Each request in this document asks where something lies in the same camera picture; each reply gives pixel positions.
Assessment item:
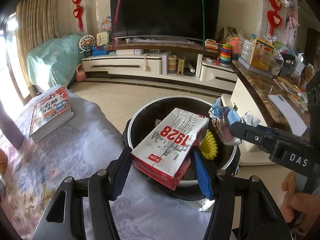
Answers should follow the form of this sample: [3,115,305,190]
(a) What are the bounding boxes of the yellow foam fruit net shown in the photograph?
[200,130,218,160]

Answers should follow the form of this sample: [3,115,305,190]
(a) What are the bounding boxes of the red white milk carton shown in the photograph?
[132,108,209,190]

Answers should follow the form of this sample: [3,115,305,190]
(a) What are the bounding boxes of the cartoon paper wrapper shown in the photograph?
[208,97,260,146]

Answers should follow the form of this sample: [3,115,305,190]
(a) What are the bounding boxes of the person's right hand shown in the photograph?
[280,171,319,239]

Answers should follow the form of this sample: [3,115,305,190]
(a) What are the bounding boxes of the marble top side counter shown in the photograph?
[222,60,310,139]

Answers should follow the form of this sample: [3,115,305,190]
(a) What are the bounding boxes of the red children's book stack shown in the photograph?
[29,86,74,142]

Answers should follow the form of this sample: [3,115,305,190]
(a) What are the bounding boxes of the pink kettlebell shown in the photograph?
[75,63,86,82]

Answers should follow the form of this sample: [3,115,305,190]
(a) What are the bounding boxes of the yellow picture book box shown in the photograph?
[249,38,274,71]

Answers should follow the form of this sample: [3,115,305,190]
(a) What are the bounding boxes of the purple thermos bottle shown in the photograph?
[0,102,24,149]

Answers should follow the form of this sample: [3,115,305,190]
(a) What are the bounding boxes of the white tv cabinet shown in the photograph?
[82,42,238,92]

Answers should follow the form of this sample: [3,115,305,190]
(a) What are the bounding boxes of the teal cloth covered armchair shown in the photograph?
[26,34,84,92]

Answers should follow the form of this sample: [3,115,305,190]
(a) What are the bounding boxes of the toy ferris wheel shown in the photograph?
[78,35,95,57]

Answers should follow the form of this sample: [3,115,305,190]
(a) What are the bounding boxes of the yellow toy phone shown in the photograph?
[97,31,109,46]

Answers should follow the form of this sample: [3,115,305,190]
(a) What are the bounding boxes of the black flat screen television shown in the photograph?
[110,0,220,41]

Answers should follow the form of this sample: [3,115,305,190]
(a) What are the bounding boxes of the beige curtain right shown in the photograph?
[16,0,56,97]

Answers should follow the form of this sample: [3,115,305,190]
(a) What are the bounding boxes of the red heart knot hanging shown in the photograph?
[72,0,84,33]

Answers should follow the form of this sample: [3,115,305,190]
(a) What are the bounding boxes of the colourful stacking ring toy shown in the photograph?
[219,43,232,67]

